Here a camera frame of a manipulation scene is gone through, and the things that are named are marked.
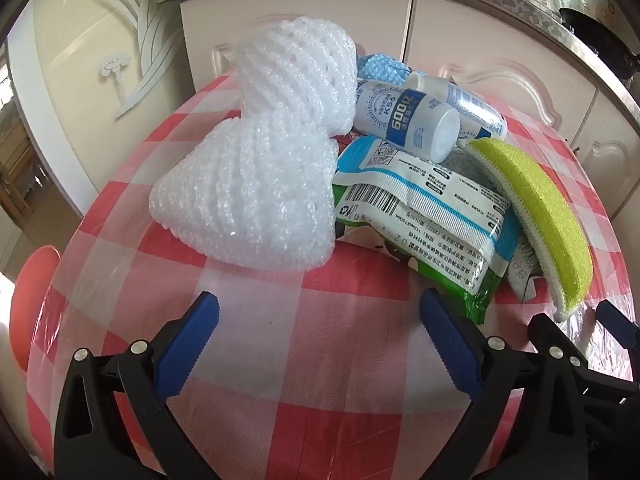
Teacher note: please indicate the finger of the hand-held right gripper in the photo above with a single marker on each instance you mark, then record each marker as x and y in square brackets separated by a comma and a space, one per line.
[617, 320]
[540, 327]

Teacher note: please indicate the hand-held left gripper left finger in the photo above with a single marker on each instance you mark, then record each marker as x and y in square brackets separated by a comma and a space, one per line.
[192, 340]

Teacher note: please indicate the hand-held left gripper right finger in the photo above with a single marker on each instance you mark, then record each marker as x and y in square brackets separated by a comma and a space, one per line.
[450, 345]

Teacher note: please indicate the white bottle yellow blue label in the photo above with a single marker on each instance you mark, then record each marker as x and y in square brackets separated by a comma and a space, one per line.
[475, 110]

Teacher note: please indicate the white printed packet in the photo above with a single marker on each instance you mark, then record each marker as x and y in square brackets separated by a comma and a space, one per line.
[525, 270]

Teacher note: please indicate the red checkered tablecloth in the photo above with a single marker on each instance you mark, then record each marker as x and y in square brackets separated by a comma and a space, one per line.
[300, 320]

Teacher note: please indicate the yellow-green sponge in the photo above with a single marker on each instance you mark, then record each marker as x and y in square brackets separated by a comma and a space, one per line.
[540, 210]

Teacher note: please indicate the white green wet wipes pack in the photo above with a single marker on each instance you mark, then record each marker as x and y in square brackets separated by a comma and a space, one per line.
[425, 220]

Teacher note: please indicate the white foam fruit net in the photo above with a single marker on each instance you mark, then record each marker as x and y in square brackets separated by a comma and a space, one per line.
[240, 200]
[295, 70]

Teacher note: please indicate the grey foil packet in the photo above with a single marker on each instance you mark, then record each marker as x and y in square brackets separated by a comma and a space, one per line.
[465, 167]

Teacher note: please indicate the black wok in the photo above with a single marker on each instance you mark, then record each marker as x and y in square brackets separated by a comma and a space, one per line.
[600, 40]

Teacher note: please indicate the white cabinet door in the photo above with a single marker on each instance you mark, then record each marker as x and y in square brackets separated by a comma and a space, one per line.
[500, 45]
[225, 25]

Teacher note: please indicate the blue dotted cloth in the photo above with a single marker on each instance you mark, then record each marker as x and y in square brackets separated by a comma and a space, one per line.
[380, 67]

